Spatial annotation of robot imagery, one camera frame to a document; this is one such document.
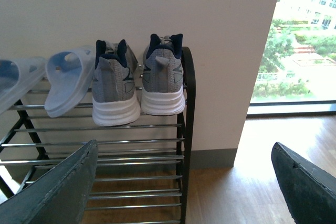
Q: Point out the black metal shoe rack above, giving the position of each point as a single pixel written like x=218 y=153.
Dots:
x=142 y=168

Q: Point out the grey sneaker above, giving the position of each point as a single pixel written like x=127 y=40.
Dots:
x=114 y=97
x=162 y=79

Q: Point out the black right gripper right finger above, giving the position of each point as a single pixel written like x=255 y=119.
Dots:
x=308 y=190

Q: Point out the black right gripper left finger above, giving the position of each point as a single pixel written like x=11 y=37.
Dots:
x=60 y=195

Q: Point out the light blue slide sandal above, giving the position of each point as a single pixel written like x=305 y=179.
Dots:
x=70 y=74

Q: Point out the light blue slide front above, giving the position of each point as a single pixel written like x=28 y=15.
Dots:
x=18 y=76

